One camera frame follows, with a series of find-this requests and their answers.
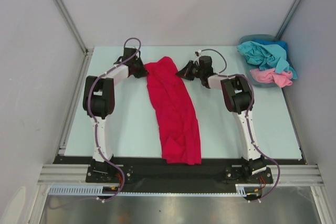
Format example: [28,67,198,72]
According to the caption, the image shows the dark blue t shirt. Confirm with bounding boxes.
[253,39,288,52]

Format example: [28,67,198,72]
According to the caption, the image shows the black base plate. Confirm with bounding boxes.
[52,157,274,194]

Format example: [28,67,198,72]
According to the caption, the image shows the red t shirt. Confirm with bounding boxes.
[145,57,202,165]

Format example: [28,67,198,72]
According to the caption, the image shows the grey plastic bin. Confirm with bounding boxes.
[237,34,298,88]

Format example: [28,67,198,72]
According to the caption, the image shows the light blue cable duct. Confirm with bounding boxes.
[49,185,119,196]
[236,184,266,197]

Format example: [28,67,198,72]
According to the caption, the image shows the aluminium frame post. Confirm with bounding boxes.
[275,0,303,40]
[53,0,89,55]

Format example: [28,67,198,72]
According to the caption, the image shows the right aluminium frame post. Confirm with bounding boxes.
[275,0,303,40]

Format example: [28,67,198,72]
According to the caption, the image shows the left light blue cable duct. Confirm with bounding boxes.
[49,185,119,196]

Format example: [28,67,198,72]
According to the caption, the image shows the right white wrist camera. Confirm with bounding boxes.
[194,49,202,64]

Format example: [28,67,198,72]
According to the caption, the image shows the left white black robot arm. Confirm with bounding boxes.
[82,47,148,183]

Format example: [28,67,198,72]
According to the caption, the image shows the pink t shirt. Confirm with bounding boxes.
[250,68,293,88]

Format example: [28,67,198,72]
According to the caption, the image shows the left aluminium frame post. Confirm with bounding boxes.
[53,0,89,55]

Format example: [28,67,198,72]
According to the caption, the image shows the right light blue cable duct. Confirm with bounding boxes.
[236,184,266,197]

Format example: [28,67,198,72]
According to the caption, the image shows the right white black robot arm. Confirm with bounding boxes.
[176,56,267,183]

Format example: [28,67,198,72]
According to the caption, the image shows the light blue t shirt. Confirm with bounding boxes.
[237,41,297,79]

